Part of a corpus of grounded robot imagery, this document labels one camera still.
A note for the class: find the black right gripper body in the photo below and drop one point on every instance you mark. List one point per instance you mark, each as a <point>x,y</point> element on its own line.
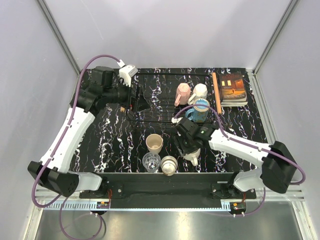
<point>184,144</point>

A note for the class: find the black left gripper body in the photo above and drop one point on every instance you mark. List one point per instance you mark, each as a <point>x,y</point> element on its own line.
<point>132,100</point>

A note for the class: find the speckled cream mug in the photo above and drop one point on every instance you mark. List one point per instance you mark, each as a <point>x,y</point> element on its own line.
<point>193,157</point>

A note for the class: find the blue butterfly mug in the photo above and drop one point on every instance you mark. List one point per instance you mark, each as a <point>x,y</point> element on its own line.
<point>198,114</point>

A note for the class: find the pink faceted mug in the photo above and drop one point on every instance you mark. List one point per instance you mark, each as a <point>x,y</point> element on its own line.
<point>183,93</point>

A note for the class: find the white faceted mug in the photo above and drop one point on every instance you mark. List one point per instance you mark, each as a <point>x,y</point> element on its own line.
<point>200,91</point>

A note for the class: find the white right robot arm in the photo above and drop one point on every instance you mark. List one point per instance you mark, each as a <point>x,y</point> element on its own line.
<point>275,165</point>

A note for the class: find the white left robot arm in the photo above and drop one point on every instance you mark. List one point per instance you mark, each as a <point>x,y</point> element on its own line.
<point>100,86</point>

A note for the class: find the small brown rimmed cup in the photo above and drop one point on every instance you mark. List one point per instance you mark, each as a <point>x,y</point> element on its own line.
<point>169,165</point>

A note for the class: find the beige cup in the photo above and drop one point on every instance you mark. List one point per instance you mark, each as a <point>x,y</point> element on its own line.
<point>154,143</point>

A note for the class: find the clear drinking glass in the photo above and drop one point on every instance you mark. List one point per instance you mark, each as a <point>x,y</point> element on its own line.
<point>151,162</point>

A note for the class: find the paperback book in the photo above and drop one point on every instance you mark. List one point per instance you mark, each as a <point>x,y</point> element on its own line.
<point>232,90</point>

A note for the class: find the black wire dish rack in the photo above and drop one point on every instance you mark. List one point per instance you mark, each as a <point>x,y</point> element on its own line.
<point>159,91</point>

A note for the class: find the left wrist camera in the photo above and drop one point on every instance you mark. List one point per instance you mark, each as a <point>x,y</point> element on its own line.
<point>126,73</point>

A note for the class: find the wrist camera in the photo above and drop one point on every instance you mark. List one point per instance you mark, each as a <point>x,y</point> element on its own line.
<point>126,73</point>
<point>176,120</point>

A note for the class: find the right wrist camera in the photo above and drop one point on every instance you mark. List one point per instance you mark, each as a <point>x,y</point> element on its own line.
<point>176,120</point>

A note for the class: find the right wooden rack handle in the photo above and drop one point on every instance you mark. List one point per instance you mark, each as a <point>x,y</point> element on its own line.
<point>216,93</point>

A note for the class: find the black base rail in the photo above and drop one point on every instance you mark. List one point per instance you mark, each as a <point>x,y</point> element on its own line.
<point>156,191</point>

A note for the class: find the aluminium frame post right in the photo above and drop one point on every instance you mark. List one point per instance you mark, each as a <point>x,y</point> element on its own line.
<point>275,35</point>

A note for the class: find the aluminium frame post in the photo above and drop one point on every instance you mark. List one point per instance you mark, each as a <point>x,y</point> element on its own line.
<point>275,35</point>
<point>44,8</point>

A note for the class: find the aluminium frame post left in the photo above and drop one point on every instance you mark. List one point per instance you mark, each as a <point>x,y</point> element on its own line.
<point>44,8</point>

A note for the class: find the aluminium front frame rail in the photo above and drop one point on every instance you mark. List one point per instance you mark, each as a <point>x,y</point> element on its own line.
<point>270,216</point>

